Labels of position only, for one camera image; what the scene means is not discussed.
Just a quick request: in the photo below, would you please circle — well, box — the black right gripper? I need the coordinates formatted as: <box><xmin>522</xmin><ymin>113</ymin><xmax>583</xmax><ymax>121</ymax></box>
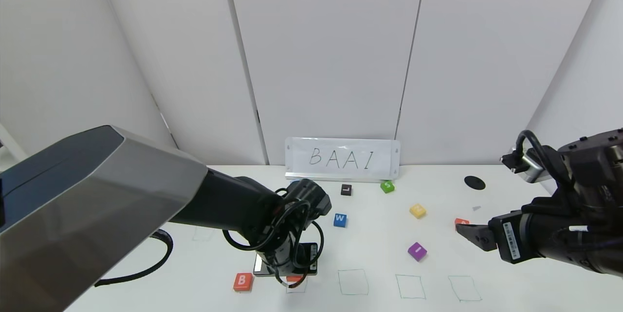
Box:
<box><xmin>456</xmin><ymin>210</ymin><xmax>586</xmax><ymax>264</ymax></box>

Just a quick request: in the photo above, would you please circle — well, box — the orange B letter block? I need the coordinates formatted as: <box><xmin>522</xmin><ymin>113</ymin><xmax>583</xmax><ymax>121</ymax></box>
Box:
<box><xmin>233</xmin><ymin>273</ymin><xmax>255</xmax><ymax>293</ymax></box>

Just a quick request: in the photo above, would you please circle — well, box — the white BAAI sign board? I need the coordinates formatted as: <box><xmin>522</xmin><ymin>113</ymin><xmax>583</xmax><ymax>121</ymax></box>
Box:
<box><xmin>285</xmin><ymin>137</ymin><xmax>401</xmax><ymax>181</ymax></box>

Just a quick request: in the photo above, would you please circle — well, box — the purple I letter block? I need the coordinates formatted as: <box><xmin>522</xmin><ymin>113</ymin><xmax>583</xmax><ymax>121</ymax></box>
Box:
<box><xmin>408</xmin><ymin>242</ymin><xmax>428</xmax><ymax>262</ymax></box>

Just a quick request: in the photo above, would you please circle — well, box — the white shelf unit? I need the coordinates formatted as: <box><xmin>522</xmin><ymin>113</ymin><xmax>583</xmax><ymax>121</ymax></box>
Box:
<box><xmin>0</xmin><ymin>125</ymin><xmax>27</xmax><ymax>163</ymax></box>

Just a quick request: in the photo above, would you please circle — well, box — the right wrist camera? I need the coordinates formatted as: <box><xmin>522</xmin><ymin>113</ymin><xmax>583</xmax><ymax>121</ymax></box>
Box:
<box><xmin>500</xmin><ymin>147</ymin><xmax>547</xmax><ymax>184</ymax></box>

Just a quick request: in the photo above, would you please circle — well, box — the black right camera cable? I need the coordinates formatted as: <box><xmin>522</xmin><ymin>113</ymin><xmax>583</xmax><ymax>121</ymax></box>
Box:
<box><xmin>515</xmin><ymin>129</ymin><xmax>553</xmax><ymax>166</ymax></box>

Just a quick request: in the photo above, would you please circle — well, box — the black camera cable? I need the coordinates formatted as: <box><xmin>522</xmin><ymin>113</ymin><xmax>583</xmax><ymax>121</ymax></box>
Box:
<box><xmin>222</xmin><ymin>200</ymin><xmax>326</xmax><ymax>289</ymax></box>
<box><xmin>515</xmin><ymin>129</ymin><xmax>553</xmax><ymax>166</ymax></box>

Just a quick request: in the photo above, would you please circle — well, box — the black left camera cable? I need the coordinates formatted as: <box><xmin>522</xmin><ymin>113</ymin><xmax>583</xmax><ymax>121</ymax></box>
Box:
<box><xmin>222</xmin><ymin>200</ymin><xmax>326</xmax><ymax>289</ymax></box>

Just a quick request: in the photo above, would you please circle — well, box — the thick black left arm hose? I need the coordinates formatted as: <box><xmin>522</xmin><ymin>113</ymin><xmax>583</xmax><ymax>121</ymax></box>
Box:
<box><xmin>95</xmin><ymin>229</ymin><xmax>173</xmax><ymax>287</ymax></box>

